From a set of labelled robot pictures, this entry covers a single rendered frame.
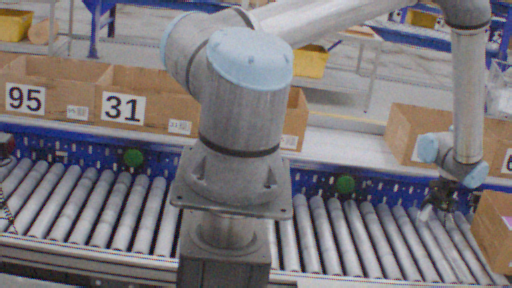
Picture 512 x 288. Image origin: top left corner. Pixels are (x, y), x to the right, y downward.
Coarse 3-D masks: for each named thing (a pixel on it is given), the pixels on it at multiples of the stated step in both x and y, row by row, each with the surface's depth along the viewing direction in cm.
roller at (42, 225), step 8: (72, 168) 193; (64, 176) 187; (72, 176) 188; (64, 184) 181; (72, 184) 186; (56, 192) 175; (64, 192) 178; (48, 200) 171; (56, 200) 171; (64, 200) 176; (48, 208) 165; (56, 208) 168; (40, 216) 161; (48, 216) 162; (40, 224) 157; (48, 224) 160; (32, 232) 152; (40, 232) 154
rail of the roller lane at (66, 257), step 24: (0, 240) 147; (24, 240) 149; (48, 240) 151; (24, 264) 150; (48, 264) 150; (72, 264) 150; (96, 264) 150; (120, 264) 150; (144, 264) 150; (168, 264) 150
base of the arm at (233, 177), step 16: (208, 144) 95; (192, 160) 98; (208, 160) 95; (224, 160) 94; (240, 160) 94; (256, 160) 94; (272, 160) 97; (192, 176) 97; (208, 176) 95; (224, 176) 94; (240, 176) 94; (256, 176) 95; (272, 176) 97; (208, 192) 95; (224, 192) 94; (240, 192) 94; (256, 192) 95; (272, 192) 98
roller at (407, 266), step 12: (384, 204) 203; (384, 216) 196; (384, 228) 191; (396, 228) 187; (396, 240) 180; (396, 252) 175; (408, 252) 174; (408, 264) 167; (408, 276) 162; (420, 276) 162
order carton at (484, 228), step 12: (492, 192) 187; (504, 192) 187; (480, 204) 187; (492, 204) 177; (504, 204) 189; (480, 216) 185; (492, 216) 175; (504, 216) 191; (480, 228) 183; (492, 228) 173; (504, 228) 164; (480, 240) 181; (492, 240) 171; (504, 240) 163; (492, 252) 170; (504, 252) 164; (492, 264) 168; (504, 264) 166
